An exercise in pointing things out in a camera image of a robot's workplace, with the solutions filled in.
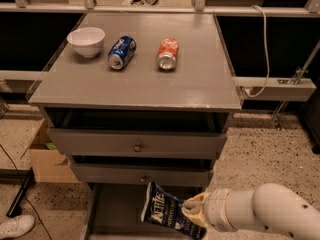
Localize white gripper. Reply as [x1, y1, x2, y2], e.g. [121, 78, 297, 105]
[182, 189, 232, 232]

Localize blue Kettle chip bag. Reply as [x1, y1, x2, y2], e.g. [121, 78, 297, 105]
[141, 182, 207, 240]

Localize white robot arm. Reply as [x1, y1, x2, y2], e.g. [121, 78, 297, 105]
[182, 183, 320, 240]

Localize grey bottom drawer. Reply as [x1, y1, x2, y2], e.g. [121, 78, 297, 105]
[79, 184, 191, 240]

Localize grey drawer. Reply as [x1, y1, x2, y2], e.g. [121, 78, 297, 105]
[48, 109, 230, 159]
[79, 184, 191, 240]
[71, 156, 212, 187]

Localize grey middle drawer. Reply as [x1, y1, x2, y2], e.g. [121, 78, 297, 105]
[71, 156, 212, 187]

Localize grey drawer cabinet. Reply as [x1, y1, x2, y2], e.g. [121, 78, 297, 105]
[30, 13, 241, 240]

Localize grey top drawer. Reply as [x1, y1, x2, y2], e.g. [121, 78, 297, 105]
[48, 109, 230, 159]

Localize cardboard box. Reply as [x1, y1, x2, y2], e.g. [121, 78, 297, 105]
[28, 120, 79, 183]

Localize orange soda can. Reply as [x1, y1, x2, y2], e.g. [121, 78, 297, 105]
[157, 37, 179, 70]

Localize black floor bar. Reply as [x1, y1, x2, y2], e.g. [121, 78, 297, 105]
[6, 169, 34, 218]

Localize blue soda can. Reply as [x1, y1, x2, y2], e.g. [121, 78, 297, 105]
[108, 36, 137, 70]

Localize white sneaker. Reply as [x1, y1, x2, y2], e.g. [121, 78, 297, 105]
[0, 215, 35, 240]

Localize white ceramic bowl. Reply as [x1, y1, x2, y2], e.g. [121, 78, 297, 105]
[67, 27, 105, 58]

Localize metal railing frame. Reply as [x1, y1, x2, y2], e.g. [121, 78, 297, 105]
[1, 6, 318, 127]

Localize black floor cable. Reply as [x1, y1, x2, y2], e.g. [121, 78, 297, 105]
[0, 143, 54, 240]

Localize white cable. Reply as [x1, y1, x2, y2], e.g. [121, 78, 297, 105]
[243, 4, 271, 99]

